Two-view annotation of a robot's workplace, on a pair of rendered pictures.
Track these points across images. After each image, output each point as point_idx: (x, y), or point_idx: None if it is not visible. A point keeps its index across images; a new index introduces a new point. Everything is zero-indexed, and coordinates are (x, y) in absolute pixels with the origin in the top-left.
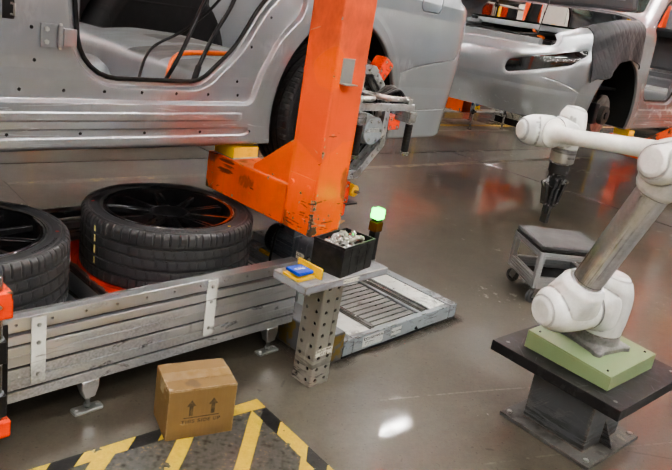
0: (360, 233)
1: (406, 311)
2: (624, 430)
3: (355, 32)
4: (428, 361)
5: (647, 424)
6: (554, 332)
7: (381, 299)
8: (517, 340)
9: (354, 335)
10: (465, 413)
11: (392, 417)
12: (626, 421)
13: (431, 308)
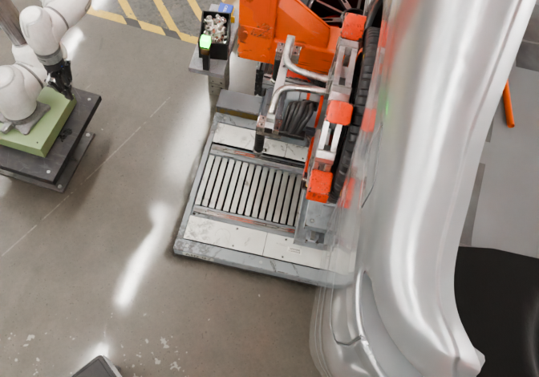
0: (212, 42)
1: (207, 201)
2: (4, 171)
3: None
4: (163, 162)
5: None
6: (54, 103)
7: (237, 205)
8: (83, 106)
9: (215, 124)
10: (115, 119)
11: (155, 87)
12: (2, 191)
13: (188, 216)
